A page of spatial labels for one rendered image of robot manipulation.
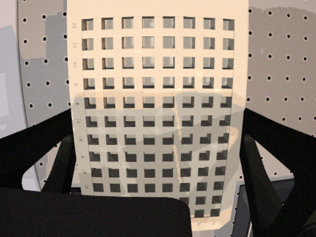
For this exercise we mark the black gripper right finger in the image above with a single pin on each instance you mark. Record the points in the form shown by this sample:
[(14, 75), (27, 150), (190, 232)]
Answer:
[(297, 152)]

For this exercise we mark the beige plate with grid of square wells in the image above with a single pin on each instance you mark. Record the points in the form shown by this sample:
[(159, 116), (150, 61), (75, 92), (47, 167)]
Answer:
[(150, 73)]

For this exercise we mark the grey flat base plate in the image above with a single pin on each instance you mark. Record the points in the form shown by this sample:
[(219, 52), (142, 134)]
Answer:
[(281, 80)]

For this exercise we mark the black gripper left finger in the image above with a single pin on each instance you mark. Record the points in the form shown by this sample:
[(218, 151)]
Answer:
[(21, 150)]

